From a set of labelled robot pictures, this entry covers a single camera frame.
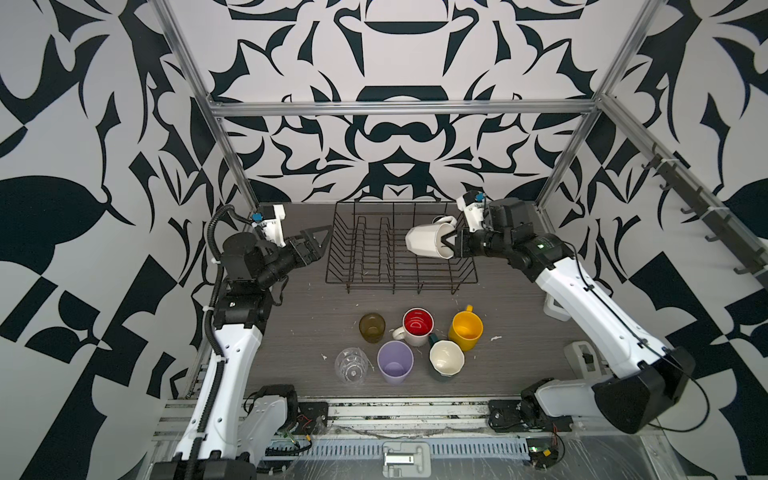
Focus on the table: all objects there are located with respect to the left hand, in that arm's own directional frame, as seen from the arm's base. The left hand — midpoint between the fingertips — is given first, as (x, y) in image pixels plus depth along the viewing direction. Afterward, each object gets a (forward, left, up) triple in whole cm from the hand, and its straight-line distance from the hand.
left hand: (322, 226), depth 67 cm
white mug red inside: (-9, -23, -34) cm, 42 cm away
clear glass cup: (-20, -4, -35) cm, 41 cm away
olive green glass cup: (-10, -10, -33) cm, 36 cm away
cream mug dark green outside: (-20, -29, -31) cm, 47 cm away
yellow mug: (-11, -37, -33) cm, 51 cm away
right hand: (+1, -28, -6) cm, 29 cm away
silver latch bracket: (-41, -17, -33) cm, 55 cm away
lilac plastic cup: (-19, -16, -35) cm, 43 cm away
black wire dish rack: (+17, -9, -30) cm, 35 cm away
